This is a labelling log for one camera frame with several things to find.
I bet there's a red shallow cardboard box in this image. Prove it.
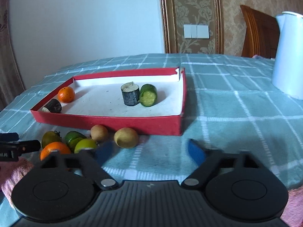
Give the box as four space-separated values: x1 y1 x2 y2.
31 67 186 136

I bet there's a white electric kettle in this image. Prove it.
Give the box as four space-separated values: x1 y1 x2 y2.
272 11 303 100

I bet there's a brown wooden headboard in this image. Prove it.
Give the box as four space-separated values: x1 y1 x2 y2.
240 5 280 58

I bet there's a brown sugarcane log piece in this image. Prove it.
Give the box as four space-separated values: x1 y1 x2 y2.
42 98 62 113

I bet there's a white wall switch panel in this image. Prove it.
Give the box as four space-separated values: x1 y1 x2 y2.
183 24 209 39

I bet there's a tan longan fruit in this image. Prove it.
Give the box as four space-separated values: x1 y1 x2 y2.
113 127 139 149
90 124 109 143

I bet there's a green cucumber piece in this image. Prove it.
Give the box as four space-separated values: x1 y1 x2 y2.
139 84 158 107

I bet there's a small orange tangerine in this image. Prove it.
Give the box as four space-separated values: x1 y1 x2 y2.
58 86 75 103

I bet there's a green avocado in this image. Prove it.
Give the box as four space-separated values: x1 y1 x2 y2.
64 131 86 147

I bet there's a light green lime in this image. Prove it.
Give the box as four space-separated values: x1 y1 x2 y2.
74 138 98 153

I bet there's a gold ornate wall frame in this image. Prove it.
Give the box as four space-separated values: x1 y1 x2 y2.
160 0 224 54

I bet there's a large orange tangerine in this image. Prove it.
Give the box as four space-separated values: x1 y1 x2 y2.
40 141 71 161

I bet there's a brown curtain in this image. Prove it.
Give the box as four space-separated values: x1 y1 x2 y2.
1 0 25 110

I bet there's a dark sugarcane piece white end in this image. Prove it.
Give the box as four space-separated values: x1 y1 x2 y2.
121 82 140 106

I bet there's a dark green round fruit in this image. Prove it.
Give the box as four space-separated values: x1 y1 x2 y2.
42 131 62 148

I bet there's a green plaid bedsheet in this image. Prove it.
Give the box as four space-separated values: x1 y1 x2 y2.
1 54 302 226

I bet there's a pink towel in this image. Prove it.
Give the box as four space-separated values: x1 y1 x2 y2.
0 158 33 208

